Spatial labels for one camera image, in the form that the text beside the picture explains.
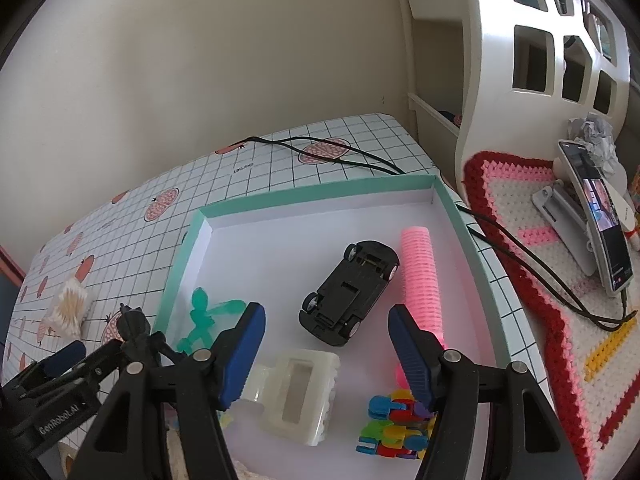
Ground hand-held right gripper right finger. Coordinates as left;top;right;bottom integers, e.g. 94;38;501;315
388;303;584;480

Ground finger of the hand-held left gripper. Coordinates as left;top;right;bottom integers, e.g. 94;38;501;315
20;340;88;386
75;331;177;391

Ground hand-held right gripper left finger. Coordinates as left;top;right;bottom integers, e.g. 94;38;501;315
72;302;268;480

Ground black cutout shapes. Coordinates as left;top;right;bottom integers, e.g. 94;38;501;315
116;304;153;356

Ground green cactus cutout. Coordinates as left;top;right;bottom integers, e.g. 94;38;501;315
176;287;249;357

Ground colourful plastic building blocks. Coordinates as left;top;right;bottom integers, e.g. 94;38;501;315
355;384;437;462

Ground pink hair roller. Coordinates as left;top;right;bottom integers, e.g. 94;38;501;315
394;227;448;387

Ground black toy car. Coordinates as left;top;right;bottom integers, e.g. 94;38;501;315
298;240;402;348

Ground teal framed board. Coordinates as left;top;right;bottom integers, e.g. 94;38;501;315
152;172;507;480

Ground clear packet of wooden sticks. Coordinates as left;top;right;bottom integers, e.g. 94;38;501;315
46;280;93;341

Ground red pink crochet mat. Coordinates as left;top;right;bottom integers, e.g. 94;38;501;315
461;151;640;477

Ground grid tablecloth with fruit print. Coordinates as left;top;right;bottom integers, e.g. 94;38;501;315
0;112;551;461

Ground white phone stand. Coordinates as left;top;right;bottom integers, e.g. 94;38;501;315
531;158;603;277

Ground smartphone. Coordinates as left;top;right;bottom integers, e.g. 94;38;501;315
558;139;635;297

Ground crumpled white paper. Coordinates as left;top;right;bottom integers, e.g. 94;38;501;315
569;113;620;173

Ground white shelf unit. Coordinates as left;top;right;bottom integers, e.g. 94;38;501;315
393;0;632;202

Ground black cable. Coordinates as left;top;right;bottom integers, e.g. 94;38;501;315
454;203;639;332
240;136;407;177

